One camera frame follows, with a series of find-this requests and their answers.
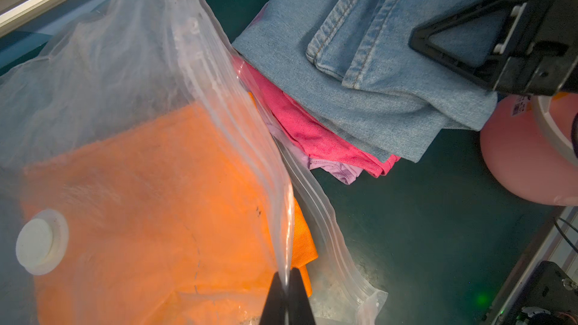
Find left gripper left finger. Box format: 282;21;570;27
259;272;287;325

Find light blue jeans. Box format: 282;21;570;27
233;0;498;162

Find white bag vacuum valve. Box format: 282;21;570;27
15;209;69;276

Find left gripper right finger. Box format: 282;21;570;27
287;268;316;325

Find clear plastic vacuum bag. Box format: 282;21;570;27
1;0;387;324

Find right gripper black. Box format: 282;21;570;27
409;0;577;96

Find pink trousers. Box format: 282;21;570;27
233;56;400;184

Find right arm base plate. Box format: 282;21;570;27
501;261;577;324

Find pink bucket with lid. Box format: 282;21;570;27
480;93;577;206

